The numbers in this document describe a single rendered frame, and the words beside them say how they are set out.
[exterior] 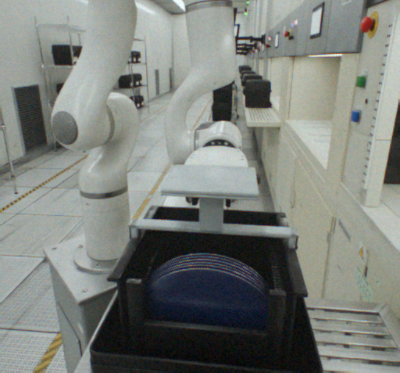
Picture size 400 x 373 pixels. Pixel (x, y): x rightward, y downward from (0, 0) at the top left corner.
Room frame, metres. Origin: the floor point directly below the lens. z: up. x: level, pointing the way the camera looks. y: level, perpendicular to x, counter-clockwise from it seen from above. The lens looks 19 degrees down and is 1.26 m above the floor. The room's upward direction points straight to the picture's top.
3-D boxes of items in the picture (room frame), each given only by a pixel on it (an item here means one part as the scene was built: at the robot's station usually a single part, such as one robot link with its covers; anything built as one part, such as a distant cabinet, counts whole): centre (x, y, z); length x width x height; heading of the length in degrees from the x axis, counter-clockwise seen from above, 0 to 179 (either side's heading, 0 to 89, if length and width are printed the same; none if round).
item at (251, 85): (3.46, -0.58, 0.93); 0.30 x 0.28 x 0.26; 171
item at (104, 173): (0.81, 0.24, 1.07); 0.19 x 0.12 x 0.24; 158
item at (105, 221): (0.78, 0.25, 0.85); 0.19 x 0.19 x 0.18
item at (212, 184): (0.42, -0.01, 0.96); 0.24 x 0.20 x 0.32; 83
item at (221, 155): (0.53, -0.03, 1.09); 0.11 x 0.10 x 0.07; 174
